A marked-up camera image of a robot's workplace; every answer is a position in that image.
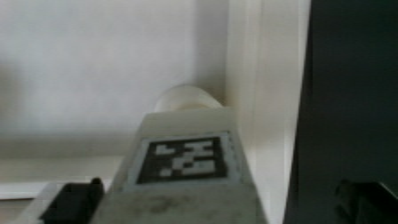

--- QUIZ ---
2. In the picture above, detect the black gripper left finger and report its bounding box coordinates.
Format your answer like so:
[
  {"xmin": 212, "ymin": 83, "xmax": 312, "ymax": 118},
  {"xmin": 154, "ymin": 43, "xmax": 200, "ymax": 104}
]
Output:
[{"xmin": 15, "ymin": 177, "xmax": 106, "ymax": 224}]

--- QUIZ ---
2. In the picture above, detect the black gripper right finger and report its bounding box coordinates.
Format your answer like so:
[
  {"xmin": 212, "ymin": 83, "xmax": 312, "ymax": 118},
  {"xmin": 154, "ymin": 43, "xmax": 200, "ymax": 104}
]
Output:
[{"xmin": 333, "ymin": 180, "xmax": 398, "ymax": 224}]

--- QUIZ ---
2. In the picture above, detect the white square tabletop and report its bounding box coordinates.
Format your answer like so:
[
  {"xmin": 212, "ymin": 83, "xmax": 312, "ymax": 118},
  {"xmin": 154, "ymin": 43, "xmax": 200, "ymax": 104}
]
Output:
[{"xmin": 0, "ymin": 0, "xmax": 310, "ymax": 224}]

